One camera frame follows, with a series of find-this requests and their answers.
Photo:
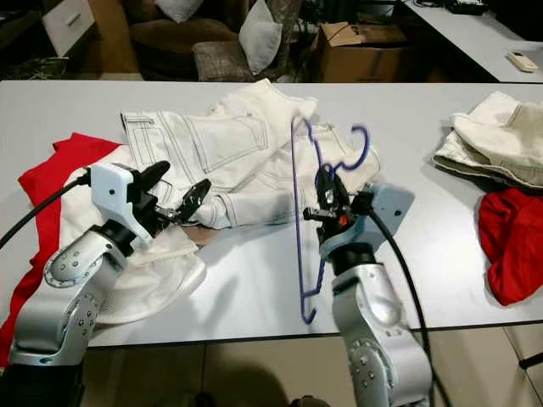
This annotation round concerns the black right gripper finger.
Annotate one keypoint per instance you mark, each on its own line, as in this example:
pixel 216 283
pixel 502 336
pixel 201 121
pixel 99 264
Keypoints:
pixel 325 191
pixel 340 195

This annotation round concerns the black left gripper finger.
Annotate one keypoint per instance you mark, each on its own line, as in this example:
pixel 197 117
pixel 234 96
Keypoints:
pixel 195 200
pixel 157 174

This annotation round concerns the large purple clip hanger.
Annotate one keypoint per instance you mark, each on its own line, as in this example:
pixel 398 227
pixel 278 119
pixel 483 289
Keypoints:
pixel 366 144

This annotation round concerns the white jeans dark stitching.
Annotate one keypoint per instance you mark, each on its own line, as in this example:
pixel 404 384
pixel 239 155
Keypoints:
pixel 492 136
pixel 221 136

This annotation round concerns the cream white garment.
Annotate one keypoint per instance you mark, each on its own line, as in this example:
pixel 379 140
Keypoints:
pixel 178 271

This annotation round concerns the red white-trimmed shirt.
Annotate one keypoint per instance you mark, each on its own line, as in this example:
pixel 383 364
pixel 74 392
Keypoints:
pixel 42 195

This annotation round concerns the brown sofa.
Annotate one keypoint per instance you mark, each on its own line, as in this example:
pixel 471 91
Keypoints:
pixel 161 51

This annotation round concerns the plaid cushion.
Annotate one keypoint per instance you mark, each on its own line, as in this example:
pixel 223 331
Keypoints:
pixel 221 64

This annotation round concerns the brown cardboard box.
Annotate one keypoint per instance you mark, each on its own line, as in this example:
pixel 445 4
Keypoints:
pixel 361 55

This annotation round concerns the light grey pillow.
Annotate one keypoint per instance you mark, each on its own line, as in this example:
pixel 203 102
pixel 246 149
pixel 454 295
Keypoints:
pixel 259 38

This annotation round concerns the white pillow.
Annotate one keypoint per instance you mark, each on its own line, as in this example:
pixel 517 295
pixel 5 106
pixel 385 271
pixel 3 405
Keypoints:
pixel 178 8

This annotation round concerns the white drawer unit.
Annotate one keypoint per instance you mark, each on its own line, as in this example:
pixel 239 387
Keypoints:
pixel 68 25

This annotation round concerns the red cloth garment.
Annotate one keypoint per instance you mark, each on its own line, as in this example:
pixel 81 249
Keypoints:
pixel 513 246

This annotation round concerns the grey robot right foot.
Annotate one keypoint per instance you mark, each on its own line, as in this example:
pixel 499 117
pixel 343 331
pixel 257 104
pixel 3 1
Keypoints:
pixel 310 403

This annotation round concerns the white remote control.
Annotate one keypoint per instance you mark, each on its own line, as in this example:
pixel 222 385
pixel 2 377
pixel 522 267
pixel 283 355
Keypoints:
pixel 523 61

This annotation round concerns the black electronic device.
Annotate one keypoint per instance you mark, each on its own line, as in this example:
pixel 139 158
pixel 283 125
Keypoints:
pixel 467 7

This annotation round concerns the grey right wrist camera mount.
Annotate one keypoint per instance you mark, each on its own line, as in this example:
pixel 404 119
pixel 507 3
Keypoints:
pixel 389 208

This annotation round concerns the white table black frame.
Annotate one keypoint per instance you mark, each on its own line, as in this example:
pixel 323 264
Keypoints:
pixel 433 280

